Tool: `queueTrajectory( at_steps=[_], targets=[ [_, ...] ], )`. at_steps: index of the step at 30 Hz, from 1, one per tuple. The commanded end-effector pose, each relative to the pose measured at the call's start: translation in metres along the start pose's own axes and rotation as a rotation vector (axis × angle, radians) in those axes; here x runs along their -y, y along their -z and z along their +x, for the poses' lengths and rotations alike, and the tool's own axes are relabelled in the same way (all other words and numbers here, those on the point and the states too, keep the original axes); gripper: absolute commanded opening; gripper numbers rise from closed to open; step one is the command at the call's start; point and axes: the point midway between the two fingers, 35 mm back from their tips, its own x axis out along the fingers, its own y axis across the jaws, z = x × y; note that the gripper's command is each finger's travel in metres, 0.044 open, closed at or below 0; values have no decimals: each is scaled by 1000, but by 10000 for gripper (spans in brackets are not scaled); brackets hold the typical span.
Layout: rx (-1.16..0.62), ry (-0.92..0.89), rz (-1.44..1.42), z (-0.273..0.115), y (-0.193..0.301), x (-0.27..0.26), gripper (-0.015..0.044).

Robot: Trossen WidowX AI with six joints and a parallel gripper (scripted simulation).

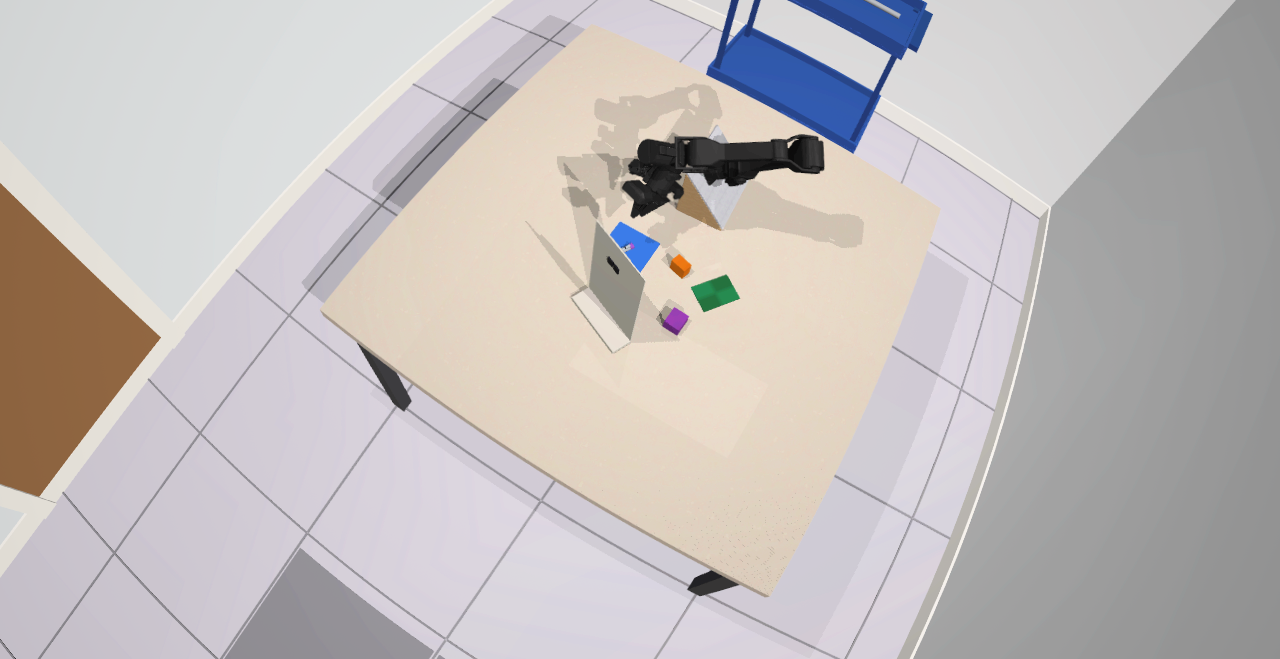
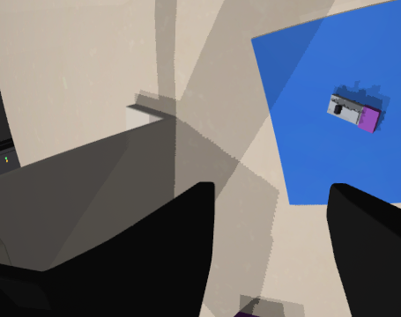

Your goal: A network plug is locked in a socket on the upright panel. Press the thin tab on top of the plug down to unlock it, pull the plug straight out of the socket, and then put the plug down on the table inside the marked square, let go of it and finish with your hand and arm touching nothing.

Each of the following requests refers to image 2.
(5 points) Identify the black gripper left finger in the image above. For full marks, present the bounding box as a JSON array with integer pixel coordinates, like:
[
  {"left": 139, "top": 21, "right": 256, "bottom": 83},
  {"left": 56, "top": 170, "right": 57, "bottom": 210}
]
[{"left": 0, "top": 181, "right": 215, "bottom": 317}]

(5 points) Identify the blue square zone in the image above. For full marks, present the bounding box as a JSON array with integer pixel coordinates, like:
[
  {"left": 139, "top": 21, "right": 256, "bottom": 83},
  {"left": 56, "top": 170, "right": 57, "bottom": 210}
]
[{"left": 251, "top": 0, "right": 401, "bottom": 205}]

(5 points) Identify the beige wall panel with square sockets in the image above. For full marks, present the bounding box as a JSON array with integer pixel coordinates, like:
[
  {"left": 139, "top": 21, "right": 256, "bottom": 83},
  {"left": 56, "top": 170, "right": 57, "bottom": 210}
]
[{"left": 0, "top": 105, "right": 175, "bottom": 271}]

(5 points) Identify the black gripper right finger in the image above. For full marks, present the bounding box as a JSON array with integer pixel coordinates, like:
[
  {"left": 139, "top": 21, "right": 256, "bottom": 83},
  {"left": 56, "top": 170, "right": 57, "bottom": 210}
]
[{"left": 326, "top": 183, "right": 401, "bottom": 317}]

